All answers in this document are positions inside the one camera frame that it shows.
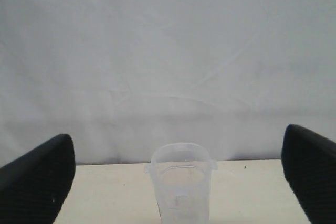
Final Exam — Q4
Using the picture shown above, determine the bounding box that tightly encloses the clear plastic pitcher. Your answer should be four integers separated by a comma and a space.
144, 143, 217, 224

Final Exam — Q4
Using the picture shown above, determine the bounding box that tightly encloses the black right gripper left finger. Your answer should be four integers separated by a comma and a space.
1, 134, 76, 223

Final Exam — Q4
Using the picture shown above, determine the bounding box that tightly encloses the white background curtain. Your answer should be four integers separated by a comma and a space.
1, 0, 335, 164

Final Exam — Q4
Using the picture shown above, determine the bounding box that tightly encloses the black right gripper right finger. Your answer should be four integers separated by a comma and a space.
281, 124, 335, 223

